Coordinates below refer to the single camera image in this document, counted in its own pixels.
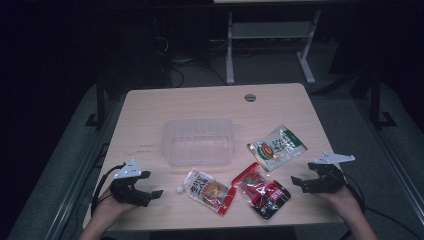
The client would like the person's right hand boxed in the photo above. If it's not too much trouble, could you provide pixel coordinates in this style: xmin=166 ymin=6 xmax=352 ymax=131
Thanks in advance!
xmin=314 ymin=184 xmax=364 ymax=218

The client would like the white and green snack packet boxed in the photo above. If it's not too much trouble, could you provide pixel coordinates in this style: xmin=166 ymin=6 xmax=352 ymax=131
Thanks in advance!
xmin=247 ymin=125 xmax=308 ymax=173

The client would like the black metal stand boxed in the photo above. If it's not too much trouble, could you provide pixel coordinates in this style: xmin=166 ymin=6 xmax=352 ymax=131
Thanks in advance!
xmin=353 ymin=69 xmax=398 ymax=131
xmin=84 ymin=74 xmax=108 ymax=130

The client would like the person's left hand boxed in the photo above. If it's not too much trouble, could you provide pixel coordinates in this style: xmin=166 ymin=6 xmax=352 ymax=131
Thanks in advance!
xmin=90 ymin=188 xmax=138 ymax=231

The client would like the grey metal floor rail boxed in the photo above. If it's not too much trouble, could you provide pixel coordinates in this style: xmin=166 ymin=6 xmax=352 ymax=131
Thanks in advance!
xmin=44 ymin=96 xmax=126 ymax=240
xmin=354 ymin=98 xmax=424 ymax=216

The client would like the red and black snack packet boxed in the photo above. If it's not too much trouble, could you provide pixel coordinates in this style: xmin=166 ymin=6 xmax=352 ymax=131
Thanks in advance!
xmin=231 ymin=162 xmax=292 ymax=220

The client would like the clear plastic container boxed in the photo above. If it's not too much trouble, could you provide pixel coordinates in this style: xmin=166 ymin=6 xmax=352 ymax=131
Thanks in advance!
xmin=160 ymin=117 xmax=236 ymax=168

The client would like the tangle of floor cables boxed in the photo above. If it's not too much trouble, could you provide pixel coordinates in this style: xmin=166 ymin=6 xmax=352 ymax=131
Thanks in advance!
xmin=156 ymin=34 xmax=228 ymax=88

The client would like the white spouted pouch red edge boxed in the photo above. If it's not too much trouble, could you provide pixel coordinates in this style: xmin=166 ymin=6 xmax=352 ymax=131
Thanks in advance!
xmin=175 ymin=167 xmax=237 ymax=217

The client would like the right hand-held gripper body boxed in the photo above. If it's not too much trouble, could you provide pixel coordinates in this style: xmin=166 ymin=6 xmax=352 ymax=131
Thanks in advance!
xmin=301 ymin=151 xmax=356 ymax=194

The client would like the white metal stand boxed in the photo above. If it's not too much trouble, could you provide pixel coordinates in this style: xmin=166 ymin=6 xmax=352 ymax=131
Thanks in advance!
xmin=225 ymin=9 xmax=323 ymax=86

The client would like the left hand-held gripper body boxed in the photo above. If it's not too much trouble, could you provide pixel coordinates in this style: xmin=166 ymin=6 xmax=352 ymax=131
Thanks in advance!
xmin=109 ymin=158 xmax=150 ymax=208

